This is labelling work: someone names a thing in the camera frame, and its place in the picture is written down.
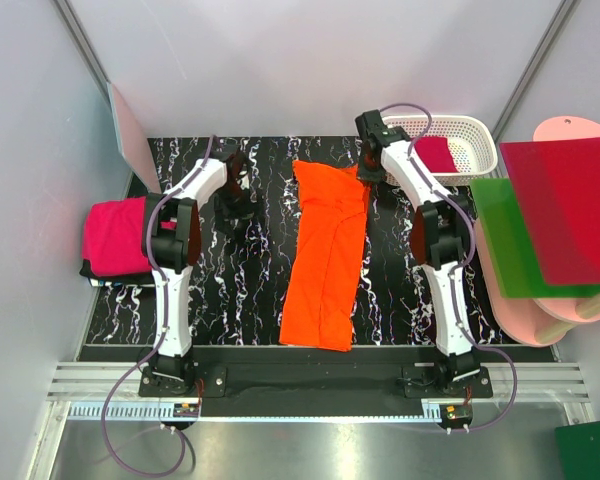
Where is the dark green board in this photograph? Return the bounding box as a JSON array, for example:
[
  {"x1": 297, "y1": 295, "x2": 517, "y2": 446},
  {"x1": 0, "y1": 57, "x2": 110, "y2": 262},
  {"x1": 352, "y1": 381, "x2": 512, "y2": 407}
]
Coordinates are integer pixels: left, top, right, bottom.
[{"x1": 555, "y1": 421, "x2": 600, "y2": 480}]

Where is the pink wooden stand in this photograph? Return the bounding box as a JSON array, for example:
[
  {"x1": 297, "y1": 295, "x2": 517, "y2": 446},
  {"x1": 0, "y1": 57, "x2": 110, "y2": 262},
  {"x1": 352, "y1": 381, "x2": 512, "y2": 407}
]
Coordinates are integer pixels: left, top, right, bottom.
[{"x1": 475, "y1": 116, "x2": 600, "y2": 347}]

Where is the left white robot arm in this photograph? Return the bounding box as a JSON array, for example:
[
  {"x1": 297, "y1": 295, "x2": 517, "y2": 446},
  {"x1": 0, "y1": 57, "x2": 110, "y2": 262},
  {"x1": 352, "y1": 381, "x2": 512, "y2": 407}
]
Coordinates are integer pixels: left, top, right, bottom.
[{"x1": 140, "y1": 146, "x2": 256, "y2": 396}]

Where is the folded pink t shirt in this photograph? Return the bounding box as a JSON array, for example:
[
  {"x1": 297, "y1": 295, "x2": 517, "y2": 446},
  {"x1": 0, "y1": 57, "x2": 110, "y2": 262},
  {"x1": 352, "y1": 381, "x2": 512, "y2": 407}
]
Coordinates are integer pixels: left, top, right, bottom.
[{"x1": 80, "y1": 194, "x2": 163, "y2": 279}]

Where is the green plastic board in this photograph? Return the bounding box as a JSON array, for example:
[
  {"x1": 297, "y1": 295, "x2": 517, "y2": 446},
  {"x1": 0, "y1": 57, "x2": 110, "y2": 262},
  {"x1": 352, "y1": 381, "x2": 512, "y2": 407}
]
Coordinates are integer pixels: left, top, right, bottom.
[{"x1": 470, "y1": 178, "x2": 600, "y2": 299}]

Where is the white plastic basket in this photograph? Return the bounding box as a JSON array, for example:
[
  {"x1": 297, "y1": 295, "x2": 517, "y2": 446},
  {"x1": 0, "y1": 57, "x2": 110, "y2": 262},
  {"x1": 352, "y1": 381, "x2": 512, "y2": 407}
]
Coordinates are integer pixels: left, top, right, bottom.
[{"x1": 379, "y1": 115, "x2": 496, "y2": 189}]

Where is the red plastic board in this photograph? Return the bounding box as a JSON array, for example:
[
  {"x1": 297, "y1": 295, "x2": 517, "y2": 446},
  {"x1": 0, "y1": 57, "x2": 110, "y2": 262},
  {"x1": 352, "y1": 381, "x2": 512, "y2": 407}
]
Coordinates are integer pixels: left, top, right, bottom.
[{"x1": 500, "y1": 137, "x2": 600, "y2": 285}]

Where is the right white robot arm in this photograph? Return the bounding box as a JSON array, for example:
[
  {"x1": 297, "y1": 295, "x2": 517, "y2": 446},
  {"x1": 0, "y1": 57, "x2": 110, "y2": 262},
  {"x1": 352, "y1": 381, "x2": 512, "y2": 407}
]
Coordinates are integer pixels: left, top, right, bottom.
[{"x1": 355, "y1": 110, "x2": 480, "y2": 397}]

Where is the purple cable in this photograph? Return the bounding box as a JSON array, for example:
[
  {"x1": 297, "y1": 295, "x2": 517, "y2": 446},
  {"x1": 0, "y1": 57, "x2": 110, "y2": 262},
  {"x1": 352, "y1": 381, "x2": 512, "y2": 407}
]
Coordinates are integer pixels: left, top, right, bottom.
[
  {"x1": 102, "y1": 133, "x2": 219, "y2": 477},
  {"x1": 379, "y1": 102, "x2": 520, "y2": 432}
]

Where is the dark red t shirt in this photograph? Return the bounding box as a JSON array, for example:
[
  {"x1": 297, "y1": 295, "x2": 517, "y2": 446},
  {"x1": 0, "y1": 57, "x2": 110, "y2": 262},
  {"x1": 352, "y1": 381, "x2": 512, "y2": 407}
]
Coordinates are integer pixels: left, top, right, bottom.
[{"x1": 415, "y1": 136, "x2": 458, "y2": 174}]

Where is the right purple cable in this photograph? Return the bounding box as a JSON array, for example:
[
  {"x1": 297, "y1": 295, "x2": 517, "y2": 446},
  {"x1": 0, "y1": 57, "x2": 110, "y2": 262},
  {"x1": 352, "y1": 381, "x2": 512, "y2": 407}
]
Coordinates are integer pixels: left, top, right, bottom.
[{"x1": 379, "y1": 102, "x2": 520, "y2": 432}]

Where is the folded black t shirt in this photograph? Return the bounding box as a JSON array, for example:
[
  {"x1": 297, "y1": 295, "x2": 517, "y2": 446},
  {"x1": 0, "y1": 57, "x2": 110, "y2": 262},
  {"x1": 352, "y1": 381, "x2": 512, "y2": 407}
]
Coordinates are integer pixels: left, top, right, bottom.
[{"x1": 79, "y1": 259, "x2": 155, "y2": 287}]

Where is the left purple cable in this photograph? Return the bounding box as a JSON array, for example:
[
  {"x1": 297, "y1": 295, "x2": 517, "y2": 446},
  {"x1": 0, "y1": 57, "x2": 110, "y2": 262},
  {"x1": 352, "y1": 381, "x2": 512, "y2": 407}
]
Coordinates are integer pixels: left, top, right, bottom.
[{"x1": 102, "y1": 133, "x2": 219, "y2": 477}]

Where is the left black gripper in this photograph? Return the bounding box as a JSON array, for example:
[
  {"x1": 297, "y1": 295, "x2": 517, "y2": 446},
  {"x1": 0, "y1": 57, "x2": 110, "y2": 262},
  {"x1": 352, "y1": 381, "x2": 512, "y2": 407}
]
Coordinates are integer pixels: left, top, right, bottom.
[{"x1": 215, "y1": 182, "x2": 264, "y2": 238}]

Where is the orange t shirt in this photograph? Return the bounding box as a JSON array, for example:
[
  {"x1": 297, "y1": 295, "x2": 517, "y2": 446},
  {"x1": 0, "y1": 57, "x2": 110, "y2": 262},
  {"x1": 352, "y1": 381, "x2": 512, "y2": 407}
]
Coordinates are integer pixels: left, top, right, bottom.
[{"x1": 280, "y1": 160, "x2": 370, "y2": 352}]

